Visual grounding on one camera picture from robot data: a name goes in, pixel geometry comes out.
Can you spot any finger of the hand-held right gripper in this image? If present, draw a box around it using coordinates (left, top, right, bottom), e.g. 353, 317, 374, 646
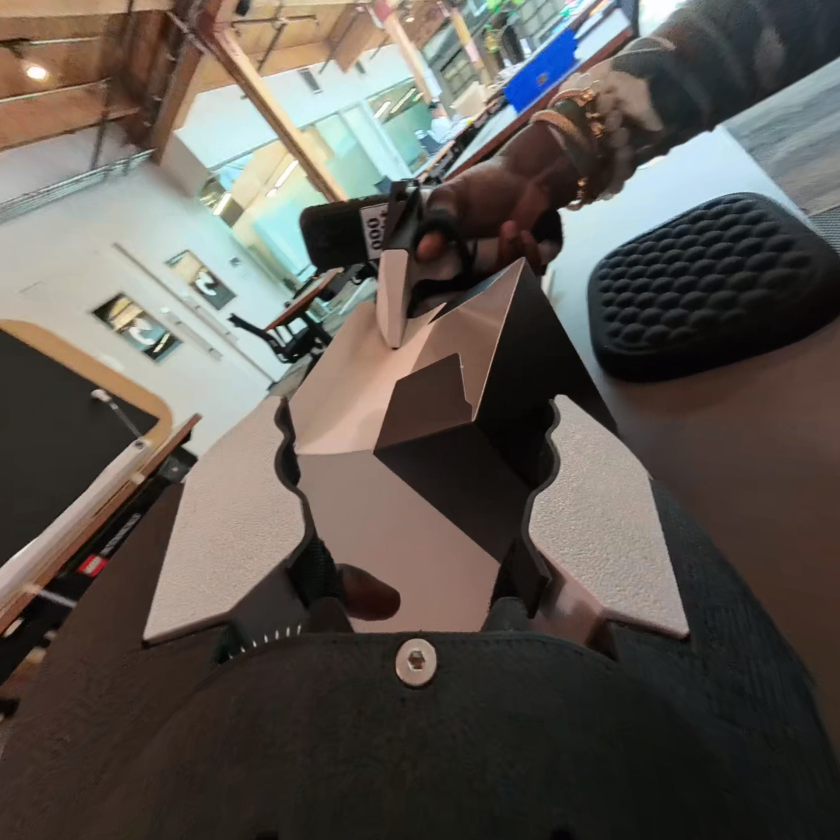
377, 243, 424, 351

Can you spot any black glossy cardboard box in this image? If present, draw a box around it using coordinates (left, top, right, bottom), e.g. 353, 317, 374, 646
0, 506, 158, 683

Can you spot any wooden table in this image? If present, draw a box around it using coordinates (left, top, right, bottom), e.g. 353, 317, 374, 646
263, 269, 345, 336

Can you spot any gold bracelet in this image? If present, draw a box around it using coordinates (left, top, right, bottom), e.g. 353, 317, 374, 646
532, 86, 618, 211

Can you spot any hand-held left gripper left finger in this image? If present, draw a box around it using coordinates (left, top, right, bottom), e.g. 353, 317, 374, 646
142, 398, 325, 644

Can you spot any matte black box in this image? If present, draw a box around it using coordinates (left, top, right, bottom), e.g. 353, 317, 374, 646
287, 259, 618, 637

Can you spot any grey desk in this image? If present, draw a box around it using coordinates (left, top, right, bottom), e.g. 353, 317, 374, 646
269, 125, 840, 736

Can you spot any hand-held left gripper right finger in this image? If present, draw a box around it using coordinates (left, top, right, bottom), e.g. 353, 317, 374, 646
523, 394, 690, 641

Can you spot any person's right hand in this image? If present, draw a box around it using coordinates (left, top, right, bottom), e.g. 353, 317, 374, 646
418, 86, 618, 279

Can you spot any person's right forearm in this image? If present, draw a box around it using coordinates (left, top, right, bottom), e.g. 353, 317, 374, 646
578, 0, 840, 178

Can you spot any black mesh cushion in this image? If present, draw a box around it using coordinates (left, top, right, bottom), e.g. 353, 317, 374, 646
587, 193, 840, 384

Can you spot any black office chair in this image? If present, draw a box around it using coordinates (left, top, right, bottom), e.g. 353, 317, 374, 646
230, 309, 332, 364

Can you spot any black board on white stand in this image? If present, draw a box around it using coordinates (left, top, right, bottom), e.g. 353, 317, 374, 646
0, 319, 200, 631

